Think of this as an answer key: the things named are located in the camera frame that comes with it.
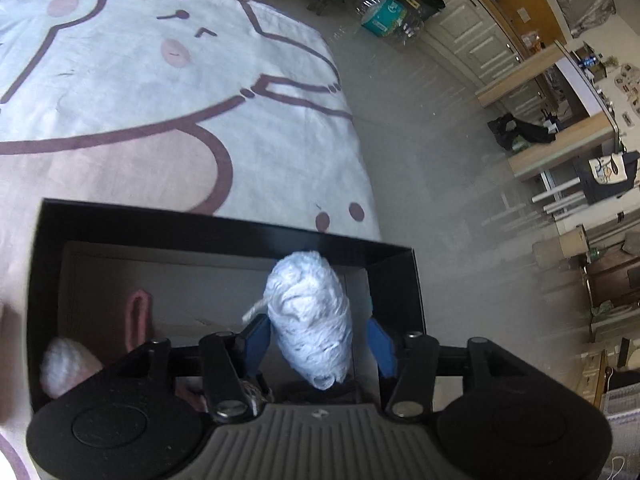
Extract printed cartoon bear blanket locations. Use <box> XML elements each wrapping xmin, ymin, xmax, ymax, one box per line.
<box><xmin>0</xmin><ymin>0</ymin><xmax>383</xmax><ymax>480</ymax></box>

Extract brown wooden furniture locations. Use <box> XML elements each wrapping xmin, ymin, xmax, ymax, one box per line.
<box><xmin>580</xmin><ymin>245</ymin><xmax>640</xmax><ymax>342</ymax></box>

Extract white kitchen cabinets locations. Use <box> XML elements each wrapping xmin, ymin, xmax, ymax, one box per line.
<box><xmin>420</xmin><ymin>0</ymin><xmax>566</xmax><ymax>106</ymax></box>

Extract wooden table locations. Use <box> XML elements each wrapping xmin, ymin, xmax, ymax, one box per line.
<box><xmin>475</xmin><ymin>42</ymin><xmax>626</xmax><ymax>181</ymax></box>

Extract white laundry basket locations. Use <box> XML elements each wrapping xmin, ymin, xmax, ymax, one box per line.
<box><xmin>600</xmin><ymin>385</ymin><xmax>640</xmax><ymax>480</ymax></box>

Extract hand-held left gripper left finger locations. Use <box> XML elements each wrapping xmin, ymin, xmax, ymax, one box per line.
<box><xmin>107</xmin><ymin>315</ymin><xmax>274</xmax><ymax>424</ymax></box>

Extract black cardboard box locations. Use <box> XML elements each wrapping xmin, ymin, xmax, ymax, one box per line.
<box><xmin>26</xmin><ymin>198</ymin><xmax>427</xmax><ymax>411</ymax></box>

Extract black bag on floor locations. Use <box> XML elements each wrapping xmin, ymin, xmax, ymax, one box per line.
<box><xmin>487</xmin><ymin>112</ymin><xmax>558</xmax><ymax>151</ymax></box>

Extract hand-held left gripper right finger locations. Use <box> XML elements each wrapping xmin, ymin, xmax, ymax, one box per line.
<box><xmin>367</xmin><ymin>315</ymin><xmax>531</xmax><ymax>419</ymax></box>

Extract pink crochet doll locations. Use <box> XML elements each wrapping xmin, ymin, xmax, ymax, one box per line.
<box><xmin>40</xmin><ymin>287</ymin><xmax>208</xmax><ymax>413</ymax></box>

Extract dark printed shirt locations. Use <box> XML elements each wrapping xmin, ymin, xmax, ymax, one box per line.
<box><xmin>575</xmin><ymin>151</ymin><xmax>640</xmax><ymax>206</ymax></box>

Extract grey wall poster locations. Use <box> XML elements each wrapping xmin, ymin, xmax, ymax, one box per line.
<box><xmin>555</xmin><ymin>0</ymin><xmax>616</xmax><ymax>38</ymax></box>

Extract teal tissue pack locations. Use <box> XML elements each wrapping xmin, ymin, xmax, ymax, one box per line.
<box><xmin>361</xmin><ymin>0</ymin><xmax>407</xmax><ymax>37</ymax></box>

